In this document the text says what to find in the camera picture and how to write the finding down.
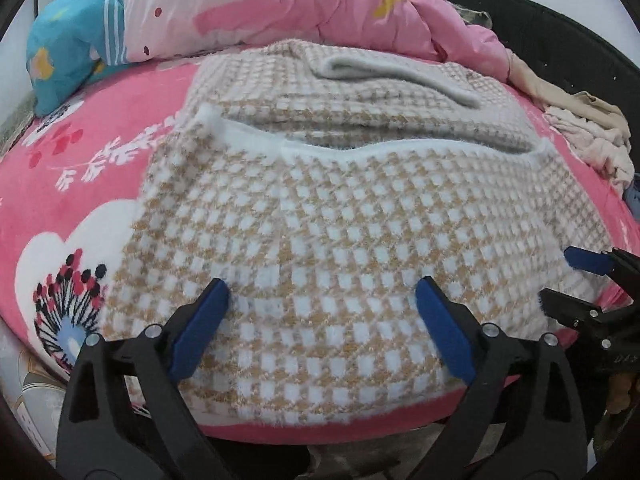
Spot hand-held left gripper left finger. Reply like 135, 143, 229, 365
56, 277, 231, 480

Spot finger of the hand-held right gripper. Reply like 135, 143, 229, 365
564, 246, 640, 279
539, 287, 608, 333

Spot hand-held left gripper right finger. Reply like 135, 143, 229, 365
416, 276, 593, 480

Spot beige white checked coat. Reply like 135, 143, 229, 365
100, 39, 613, 428

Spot person's right hand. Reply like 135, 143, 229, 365
607, 372, 640, 413

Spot pale pink white cloth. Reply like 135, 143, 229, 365
542, 105, 637, 196

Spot pale patterned mattress side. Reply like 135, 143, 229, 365
10, 347, 71, 466

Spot beige cloth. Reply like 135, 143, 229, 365
505, 50, 633, 146

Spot pink floral bed sheet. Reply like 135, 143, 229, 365
0, 47, 640, 443

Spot black headboard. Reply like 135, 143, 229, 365
442, 0, 640, 181

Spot camouflage cloth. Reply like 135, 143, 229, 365
452, 2, 496, 31

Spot blue printed pillow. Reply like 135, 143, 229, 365
26, 0, 133, 116

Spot pink printed quilt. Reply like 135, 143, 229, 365
122, 0, 511, 83

